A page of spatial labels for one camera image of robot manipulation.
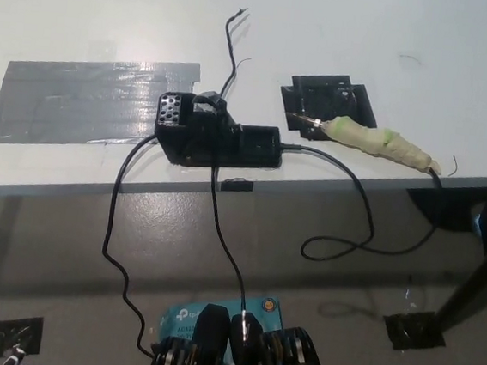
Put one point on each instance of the grey duct tape patch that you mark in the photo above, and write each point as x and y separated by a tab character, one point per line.
83	98

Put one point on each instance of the black soldering station base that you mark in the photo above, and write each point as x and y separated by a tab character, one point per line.
204	140

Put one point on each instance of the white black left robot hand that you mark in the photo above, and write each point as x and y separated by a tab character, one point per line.
14	356

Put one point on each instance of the tape-wrapped soldering iron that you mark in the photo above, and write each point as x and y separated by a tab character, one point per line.
360	135

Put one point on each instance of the teal tp-link box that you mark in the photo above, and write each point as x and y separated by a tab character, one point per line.
178	318

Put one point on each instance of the black floor tape patch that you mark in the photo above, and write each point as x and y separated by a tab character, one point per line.
13	337
414	332

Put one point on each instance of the small black tape strip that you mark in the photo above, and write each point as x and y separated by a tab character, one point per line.
236	185

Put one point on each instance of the black robot torso blocks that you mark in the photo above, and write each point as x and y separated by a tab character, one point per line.
211	339

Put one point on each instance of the clear shiny plastic scrap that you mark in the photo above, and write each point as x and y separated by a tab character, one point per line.
408	295

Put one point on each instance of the black table leg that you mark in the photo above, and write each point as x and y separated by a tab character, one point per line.
476	278

